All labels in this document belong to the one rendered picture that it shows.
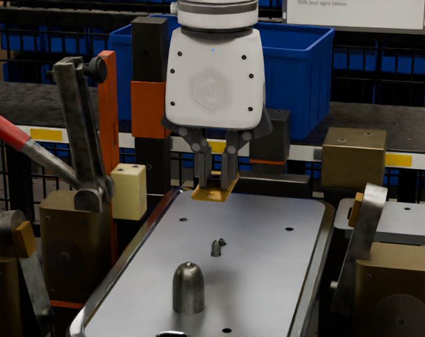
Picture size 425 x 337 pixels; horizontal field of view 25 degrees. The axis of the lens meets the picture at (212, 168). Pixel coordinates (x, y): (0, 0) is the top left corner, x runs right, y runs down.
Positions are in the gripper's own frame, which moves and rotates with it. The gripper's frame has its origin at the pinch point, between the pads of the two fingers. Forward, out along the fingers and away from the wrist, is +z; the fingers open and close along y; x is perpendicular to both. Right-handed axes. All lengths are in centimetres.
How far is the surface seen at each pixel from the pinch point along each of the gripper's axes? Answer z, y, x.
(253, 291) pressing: 10.4, 5.8, -7.9
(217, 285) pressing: 10.4, 1.8, -7.5
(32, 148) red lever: -0.7, -20.9, -0.8
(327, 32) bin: -5.5, 6.9, 45.7
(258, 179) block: 10.6, 0.4, 24.8
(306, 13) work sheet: -7, 3, 54
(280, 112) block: 2.5, 2.6, 29.7
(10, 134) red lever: -2.3, -23.3, -1.1
